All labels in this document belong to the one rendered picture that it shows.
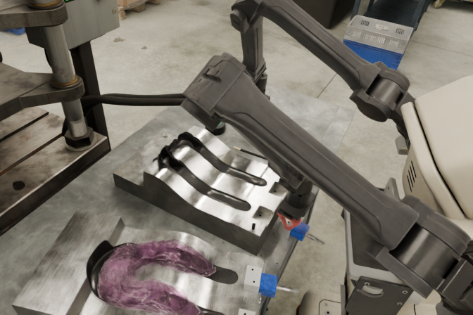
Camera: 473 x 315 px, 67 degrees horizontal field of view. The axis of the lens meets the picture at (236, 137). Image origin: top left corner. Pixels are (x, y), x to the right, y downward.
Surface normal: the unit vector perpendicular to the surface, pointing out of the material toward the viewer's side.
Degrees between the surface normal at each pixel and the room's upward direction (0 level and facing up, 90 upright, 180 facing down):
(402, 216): 51
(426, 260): 44
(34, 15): 90
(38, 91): 0
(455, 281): 60
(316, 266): 0
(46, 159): 0
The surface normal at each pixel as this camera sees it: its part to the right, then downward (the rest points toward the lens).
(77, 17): 0.88, 0.34
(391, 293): -0.19, 0.60
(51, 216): 0.07, -0.78
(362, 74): 0.16, -0.06
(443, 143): -0.61, -0.69
